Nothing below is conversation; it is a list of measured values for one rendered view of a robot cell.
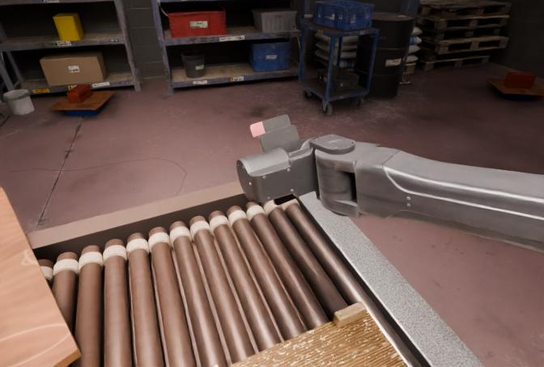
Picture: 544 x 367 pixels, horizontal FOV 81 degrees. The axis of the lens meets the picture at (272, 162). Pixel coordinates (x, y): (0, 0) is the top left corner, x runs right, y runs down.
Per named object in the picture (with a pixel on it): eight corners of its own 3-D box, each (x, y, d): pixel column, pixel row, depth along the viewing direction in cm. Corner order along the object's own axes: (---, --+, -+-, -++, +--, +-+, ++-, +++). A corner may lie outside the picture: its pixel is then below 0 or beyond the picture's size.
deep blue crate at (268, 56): (281, 62, 471) (281, 35, 450) (289, 70, 438) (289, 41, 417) (247, 64, 461) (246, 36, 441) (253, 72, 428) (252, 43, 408)
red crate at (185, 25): (221, 28, 424) (219, 5, 409) (227, 36, 389) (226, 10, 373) (170, 32, 408) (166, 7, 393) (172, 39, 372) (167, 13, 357)
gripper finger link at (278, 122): (249, 166, 60) (266, 166, 51) (238, 129, 59) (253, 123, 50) (282, 155, 62) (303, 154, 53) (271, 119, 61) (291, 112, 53)
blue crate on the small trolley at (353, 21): (338, 20, 356) (340, -1, 344) (372, 27, 320) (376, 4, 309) (311, 23, 339) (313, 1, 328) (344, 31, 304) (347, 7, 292)
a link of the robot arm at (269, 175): (366, 210, 38) (361, 142, 35) (281, 245, 35) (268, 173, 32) (313, 179, 49) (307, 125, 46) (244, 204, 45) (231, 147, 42)
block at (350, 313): (359, 308, 60) (361, 299, 58) (365, 317, 58) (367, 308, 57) (332, 320, 58) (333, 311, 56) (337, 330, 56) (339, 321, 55)
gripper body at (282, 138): (274, 194, 53) (292, 199, 46) (256, 135, 52) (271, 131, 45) (307, 181, 55) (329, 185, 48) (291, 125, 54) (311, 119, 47)
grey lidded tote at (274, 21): (285, 25, 442) (285, 6, 429) (297, 30, 414) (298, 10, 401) (251, 28, 426) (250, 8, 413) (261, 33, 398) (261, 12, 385)
